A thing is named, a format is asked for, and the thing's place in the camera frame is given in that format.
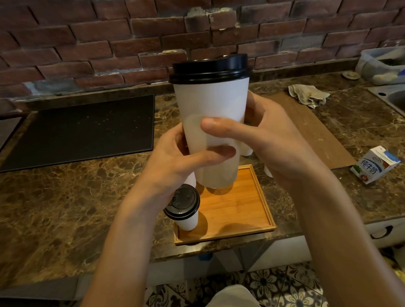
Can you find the person's left hand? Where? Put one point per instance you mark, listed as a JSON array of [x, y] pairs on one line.
[[162, 175]]

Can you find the person's right hand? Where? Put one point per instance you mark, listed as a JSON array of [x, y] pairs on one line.
[[281, 146]]

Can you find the white paper cup black lid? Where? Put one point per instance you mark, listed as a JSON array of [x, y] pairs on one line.
[[191, 180], [212, 102], [181, 203]]

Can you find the counter lidded cup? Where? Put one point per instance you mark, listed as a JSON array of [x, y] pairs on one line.
[[246, 150]]

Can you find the square wooden tray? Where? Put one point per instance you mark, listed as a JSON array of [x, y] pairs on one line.
[[237, 211]]

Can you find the person's left forearm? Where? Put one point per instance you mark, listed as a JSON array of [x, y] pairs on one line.
[[114, 272]]

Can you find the person's right forearm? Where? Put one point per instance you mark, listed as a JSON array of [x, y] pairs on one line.
[[351, 252]]

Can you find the brown flat board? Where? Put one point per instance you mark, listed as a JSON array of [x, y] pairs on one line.
[[318, 133]]

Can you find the crumpled beige rag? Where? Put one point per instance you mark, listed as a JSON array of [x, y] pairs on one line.
[[307, 96]]

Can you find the white blue milk carton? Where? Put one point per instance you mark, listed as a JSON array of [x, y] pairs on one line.
[[371, 167]]

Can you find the small blue tape piece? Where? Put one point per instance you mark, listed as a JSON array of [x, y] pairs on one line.
[[206, 256]]

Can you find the black rubber mat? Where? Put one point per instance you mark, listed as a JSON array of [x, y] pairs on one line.
[[76, 132]]

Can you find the small round pale sink plug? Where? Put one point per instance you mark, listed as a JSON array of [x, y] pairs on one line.
[[351, 75]]

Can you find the clear plastic container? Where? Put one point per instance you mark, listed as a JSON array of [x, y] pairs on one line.
[[383, 68]]

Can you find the steel sink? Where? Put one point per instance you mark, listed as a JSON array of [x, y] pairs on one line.
[[403, 101]]

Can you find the yellow slipper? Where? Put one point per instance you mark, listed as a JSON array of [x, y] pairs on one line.
[[403, 277]]

